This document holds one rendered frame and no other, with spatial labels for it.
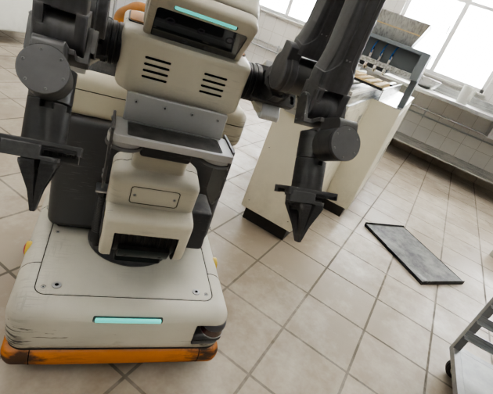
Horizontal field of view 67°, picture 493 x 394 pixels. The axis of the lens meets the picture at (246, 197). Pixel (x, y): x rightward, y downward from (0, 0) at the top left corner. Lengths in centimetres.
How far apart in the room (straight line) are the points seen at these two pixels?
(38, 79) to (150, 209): 55
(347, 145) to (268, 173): 144
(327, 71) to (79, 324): 89
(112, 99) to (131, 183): 29
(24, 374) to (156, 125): 85
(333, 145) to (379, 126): 195
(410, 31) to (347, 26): 191
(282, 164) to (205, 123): 119
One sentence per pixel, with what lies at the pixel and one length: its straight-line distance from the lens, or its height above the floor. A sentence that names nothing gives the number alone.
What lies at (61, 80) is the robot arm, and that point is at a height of 96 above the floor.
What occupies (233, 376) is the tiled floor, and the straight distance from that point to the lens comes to 143.
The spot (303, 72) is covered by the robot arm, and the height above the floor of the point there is 102.
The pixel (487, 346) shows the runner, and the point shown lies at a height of 23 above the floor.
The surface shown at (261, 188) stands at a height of 24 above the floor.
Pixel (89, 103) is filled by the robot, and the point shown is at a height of 73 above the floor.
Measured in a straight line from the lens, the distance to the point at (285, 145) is 198.
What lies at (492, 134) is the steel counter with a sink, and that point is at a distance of 516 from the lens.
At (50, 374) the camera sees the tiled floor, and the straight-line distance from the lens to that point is 134.
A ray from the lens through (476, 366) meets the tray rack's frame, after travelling 192.
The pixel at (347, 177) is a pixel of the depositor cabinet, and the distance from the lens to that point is 265.
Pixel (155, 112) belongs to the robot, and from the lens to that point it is 84.
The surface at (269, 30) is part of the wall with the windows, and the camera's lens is 642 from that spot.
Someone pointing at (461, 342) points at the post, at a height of 19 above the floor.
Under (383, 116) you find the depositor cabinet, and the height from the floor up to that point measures 76.
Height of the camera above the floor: 111
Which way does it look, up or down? 27 degrees down
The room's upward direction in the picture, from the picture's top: 21 degrees clockwise
